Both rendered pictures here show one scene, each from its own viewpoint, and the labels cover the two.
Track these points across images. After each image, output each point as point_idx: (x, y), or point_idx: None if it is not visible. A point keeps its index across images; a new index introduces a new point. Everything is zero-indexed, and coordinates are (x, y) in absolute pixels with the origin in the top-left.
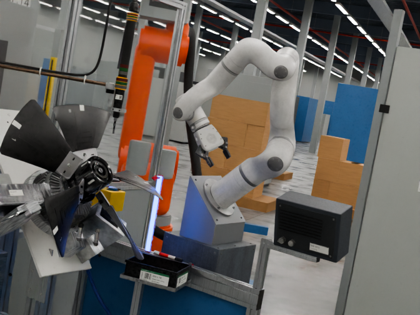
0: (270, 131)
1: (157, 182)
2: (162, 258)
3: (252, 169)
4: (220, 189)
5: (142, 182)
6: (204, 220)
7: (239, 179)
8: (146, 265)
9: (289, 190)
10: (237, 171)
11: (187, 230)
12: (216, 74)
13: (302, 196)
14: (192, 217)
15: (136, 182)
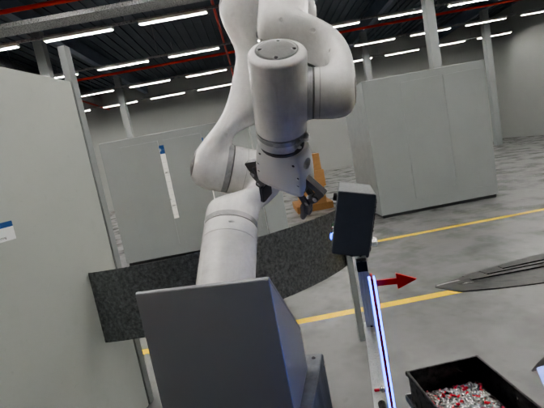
0: (224, 138)
1: (378, 299)
2: (436, 406)
3: (259, 206)
4: (252, 275)
5: (478, 274)
6: (296, 342)
7: (257, 236)
8: (517, 388)
9: (342, 191)
10: (249, 225)
11: (296, 393)
12: (308, 3)
13: (350, 189)
14: (291, 357)
15: (518, 261)
